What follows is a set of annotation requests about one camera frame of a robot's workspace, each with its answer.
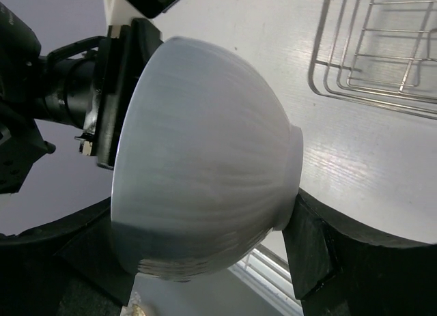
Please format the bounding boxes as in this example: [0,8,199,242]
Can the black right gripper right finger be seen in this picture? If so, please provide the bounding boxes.
[283,190,436,315]

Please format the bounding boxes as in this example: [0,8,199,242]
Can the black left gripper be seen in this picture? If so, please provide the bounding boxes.
[44,18,163,169]

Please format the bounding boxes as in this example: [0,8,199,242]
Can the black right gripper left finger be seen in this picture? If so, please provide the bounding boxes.
[1,199,135,315]

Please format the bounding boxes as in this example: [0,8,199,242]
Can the white ceramic bowl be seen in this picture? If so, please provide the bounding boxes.
[111,37,303,281]

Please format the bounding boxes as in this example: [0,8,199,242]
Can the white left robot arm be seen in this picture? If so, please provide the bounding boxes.
[1,6,162,194]

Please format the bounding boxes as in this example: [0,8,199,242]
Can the aluminium table edge rail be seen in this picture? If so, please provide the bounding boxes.
[229,244,304,315]

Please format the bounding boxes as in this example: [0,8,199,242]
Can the metal wire dish rack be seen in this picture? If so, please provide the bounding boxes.
[307,0,436,119]

